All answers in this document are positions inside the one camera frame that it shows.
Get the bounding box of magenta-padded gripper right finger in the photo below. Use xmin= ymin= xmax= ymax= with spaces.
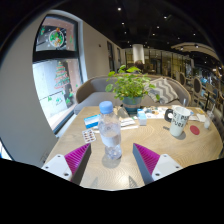
xmin=132 ymin=142 xmax=184 ymax=186

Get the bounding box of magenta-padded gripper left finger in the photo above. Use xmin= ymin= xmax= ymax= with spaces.
xmin=41 ymin=143 xmax=93 ymax=186

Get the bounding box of clear blue-capped water bottle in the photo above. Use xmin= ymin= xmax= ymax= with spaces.
xmin=97 ymin=100 xmax=123 ymax=160

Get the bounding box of pill blister card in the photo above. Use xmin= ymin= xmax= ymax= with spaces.
xmin=81 ymin=128 xmax=97 ymax=145

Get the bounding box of white mug with black print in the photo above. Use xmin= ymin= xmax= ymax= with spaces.
xmin=164 ymin=105 xmax=192 ymax=138

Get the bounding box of flat round red coaster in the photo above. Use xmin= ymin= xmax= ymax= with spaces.
xmin=189 ymin=124 xmax=201 ymax=136

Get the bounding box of small light blue box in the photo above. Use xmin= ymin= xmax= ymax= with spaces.
xmin=136 ymin=108 xmax=148 ymax=127

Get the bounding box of food picture menu sheet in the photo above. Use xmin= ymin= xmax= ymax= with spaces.
xmin=146 ymin=105 xmax=174 ymax=120

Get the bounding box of blue white flat box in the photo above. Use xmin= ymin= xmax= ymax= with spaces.
xmin=83 ymin=114 xmax=102 ymax=130

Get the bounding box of white leaflet stack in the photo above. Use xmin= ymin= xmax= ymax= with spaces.
xmin=114 ymin=115 xmax=140 ymax=131

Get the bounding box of clear plastic cup with straw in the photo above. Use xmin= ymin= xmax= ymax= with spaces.
xmin=203 ymin=103 xmax=217 ymax=130

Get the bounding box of grey white chevron cushion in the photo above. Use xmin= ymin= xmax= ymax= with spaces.
xmin=145 ymin=76 xmax=180 ymax=105

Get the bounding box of grey curved sofa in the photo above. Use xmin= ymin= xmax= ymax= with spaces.
xmin=73 ymin=74 xmax=193 ymax=116

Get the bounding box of window with festive decorations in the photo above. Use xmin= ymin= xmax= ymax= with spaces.
xmin=32 ymin=14 xmax=84 ymax=133

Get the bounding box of group of dining chairs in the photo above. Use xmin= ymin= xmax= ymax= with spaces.
xmin=174 ymin=69 xmax=224 ymax=111

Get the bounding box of green potted plant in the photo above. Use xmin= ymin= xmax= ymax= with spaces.
xmin=105 ymin=64 xmax=161 ymax=116

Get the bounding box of person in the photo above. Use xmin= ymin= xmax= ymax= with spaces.
xmin=133 ymin=59 xmax=145 ymax=75

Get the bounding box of group of ceiling lights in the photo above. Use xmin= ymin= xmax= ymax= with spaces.
xmin=116 ymin=6 xmax=201 ymax=51

